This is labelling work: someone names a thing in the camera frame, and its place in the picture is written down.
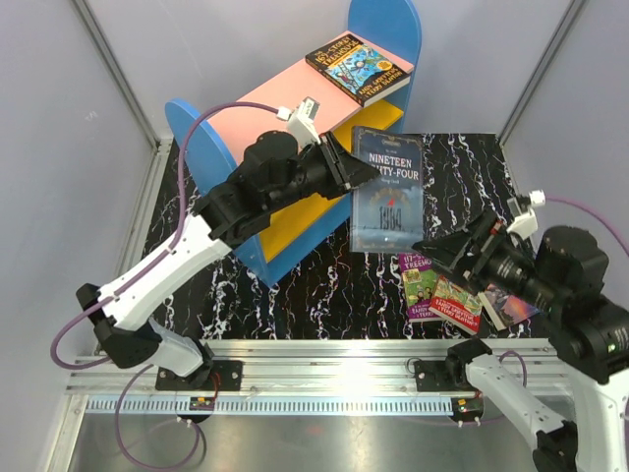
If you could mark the black marble pattern mat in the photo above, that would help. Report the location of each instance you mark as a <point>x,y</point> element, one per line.
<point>334,293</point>

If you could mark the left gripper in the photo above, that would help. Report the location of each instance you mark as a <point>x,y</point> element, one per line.
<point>345,170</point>

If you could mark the Nineteen Eighty-Four book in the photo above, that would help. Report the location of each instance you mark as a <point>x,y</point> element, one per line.
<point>388,211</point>

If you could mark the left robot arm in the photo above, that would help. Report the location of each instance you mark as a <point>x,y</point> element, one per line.
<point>275,173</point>

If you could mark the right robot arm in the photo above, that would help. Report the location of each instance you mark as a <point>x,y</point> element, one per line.
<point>588,332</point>

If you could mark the black blue Treehouse book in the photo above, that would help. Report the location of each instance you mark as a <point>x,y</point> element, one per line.
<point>357,69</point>

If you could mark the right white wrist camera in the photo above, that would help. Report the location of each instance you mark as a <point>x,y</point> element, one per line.
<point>522,207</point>

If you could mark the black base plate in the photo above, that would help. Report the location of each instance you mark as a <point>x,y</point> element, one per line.
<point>224,374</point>
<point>433,376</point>

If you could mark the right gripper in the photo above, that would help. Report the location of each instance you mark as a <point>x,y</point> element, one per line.
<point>450,252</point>

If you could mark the blue Jane Eyre book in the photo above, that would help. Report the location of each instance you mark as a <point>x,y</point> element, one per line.
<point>503,309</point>

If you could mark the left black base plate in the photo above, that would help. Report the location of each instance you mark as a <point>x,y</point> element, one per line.
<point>224,374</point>

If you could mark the white slotted cable duct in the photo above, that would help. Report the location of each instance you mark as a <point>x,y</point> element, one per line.
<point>281,406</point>

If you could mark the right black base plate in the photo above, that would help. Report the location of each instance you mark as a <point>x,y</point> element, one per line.
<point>433,376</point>

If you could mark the red 13-Storey Treehouse book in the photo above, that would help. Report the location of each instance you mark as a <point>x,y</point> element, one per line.
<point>456,306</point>

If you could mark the purple 117-Storey Treehouse book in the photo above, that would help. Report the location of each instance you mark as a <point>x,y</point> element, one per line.
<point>419,280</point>

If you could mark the blue pink yellow bookshelf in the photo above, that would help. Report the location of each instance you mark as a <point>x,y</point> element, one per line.
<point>212,143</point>

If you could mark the aluminium mounting rail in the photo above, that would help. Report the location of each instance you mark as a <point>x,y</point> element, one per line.
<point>352,368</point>

